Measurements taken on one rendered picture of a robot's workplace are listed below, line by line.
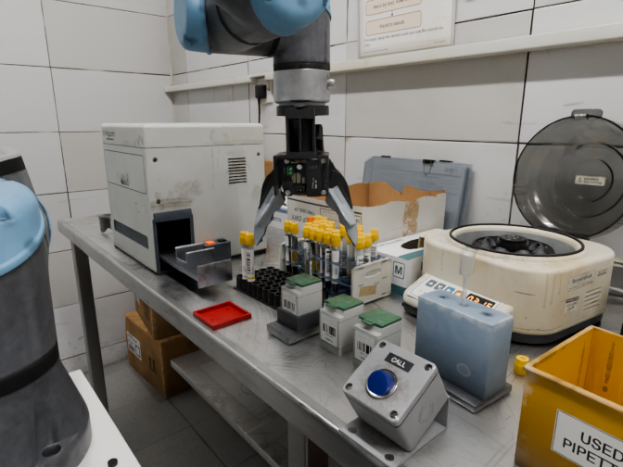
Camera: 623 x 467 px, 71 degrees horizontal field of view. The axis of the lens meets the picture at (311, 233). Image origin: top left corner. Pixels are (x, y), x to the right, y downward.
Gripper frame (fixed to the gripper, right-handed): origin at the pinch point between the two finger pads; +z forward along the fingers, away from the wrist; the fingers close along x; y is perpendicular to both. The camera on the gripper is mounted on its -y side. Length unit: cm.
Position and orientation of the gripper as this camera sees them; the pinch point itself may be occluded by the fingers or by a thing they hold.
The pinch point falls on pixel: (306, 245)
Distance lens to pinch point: 66.2
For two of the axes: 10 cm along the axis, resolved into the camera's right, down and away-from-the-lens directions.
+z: 0.1, 9.7, 2.5
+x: 10.0, 0.0, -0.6
